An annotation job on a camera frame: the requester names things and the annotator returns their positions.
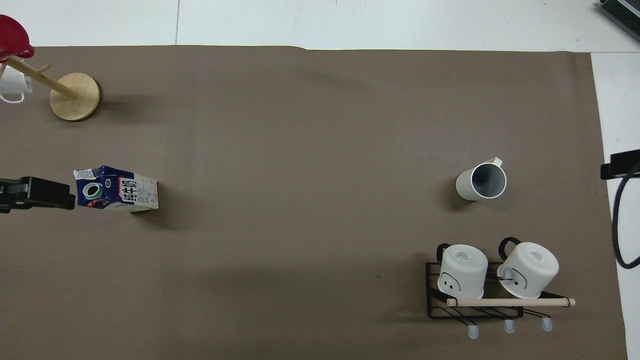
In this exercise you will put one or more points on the dark ribbed device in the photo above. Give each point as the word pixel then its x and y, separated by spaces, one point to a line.
pixel 624 12

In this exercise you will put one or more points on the blue white milk carton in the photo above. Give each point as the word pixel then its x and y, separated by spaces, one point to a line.
pixel 127 190

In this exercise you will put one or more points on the white mug upright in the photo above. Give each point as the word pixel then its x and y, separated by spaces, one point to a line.
pixel 475 184

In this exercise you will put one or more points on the red cup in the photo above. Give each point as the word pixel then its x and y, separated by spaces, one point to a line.
pixel 11 34

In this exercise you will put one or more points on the black stand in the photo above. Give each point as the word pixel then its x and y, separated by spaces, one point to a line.
pixel 45 192
pixel 622 161

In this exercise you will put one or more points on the wooden mug tree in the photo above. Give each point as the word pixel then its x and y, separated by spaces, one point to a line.
pixel 75 97

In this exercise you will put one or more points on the small white mug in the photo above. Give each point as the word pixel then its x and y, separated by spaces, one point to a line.
pixel 11 84

